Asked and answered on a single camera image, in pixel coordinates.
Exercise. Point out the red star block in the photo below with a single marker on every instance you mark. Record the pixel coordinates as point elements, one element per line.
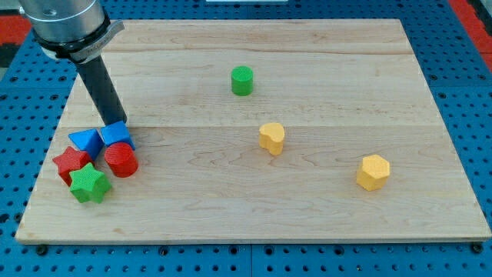
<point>71,160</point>

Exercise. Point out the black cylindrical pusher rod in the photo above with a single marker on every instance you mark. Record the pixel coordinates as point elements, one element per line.
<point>100,87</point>

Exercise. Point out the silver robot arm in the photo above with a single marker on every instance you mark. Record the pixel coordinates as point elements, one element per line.
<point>77,30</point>

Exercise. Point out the green star block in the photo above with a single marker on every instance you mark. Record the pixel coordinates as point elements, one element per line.
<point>88,184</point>

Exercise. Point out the blue triangle block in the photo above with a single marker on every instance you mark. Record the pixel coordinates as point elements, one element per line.
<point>88,140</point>

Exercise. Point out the wooden board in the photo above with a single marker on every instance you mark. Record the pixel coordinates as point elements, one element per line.
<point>342,88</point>

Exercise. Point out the red cylinder block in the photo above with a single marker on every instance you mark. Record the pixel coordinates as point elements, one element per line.
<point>121,159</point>

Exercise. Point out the blue cube block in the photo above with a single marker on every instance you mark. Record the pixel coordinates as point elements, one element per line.
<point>116,132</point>

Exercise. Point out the green cylinder block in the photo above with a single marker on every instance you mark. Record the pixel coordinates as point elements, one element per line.
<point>242,80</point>

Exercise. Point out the yellow hexagon block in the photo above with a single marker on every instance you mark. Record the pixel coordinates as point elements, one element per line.
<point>373,172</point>

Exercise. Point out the yellow heart block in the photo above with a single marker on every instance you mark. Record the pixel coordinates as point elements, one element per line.
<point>271,137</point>

